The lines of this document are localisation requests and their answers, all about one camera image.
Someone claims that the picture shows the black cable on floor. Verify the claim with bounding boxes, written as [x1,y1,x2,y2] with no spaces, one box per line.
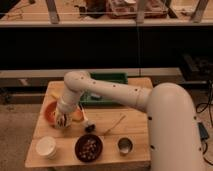
[195,78,213,168]

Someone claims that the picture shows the yellow banana toy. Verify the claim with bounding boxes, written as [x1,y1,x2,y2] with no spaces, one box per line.
[50,92,59,100]

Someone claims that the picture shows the white stacked cup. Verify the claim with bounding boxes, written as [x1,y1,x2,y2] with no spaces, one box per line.
[35,136,57,158]

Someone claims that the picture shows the green plastic tray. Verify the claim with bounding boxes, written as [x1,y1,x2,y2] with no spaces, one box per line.
[80,72,128,106]

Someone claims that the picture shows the dark bowl with nuts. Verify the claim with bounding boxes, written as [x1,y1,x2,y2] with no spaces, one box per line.
[75,134,103,162]

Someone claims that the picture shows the blue black box on floor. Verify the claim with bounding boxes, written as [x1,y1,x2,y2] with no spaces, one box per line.
[198,122,209,140]

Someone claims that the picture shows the small metal cup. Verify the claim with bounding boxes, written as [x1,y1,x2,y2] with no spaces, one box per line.
[117,137,133,155]

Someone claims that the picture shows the wooden spoon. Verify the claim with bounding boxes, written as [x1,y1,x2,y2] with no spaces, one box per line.
[102,115,126,136]

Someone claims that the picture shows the blue grey sponge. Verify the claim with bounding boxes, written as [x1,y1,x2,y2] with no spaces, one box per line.
[91,93,101,100]

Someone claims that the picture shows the orange peach toy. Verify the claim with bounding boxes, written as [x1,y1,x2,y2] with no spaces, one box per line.
[72,109,83,122]

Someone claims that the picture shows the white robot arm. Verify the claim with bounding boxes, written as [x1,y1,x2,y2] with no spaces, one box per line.
[54,71,205,171]

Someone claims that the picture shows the red orange bowl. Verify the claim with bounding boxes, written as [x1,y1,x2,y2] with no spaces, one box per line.
[44,101,57,126]

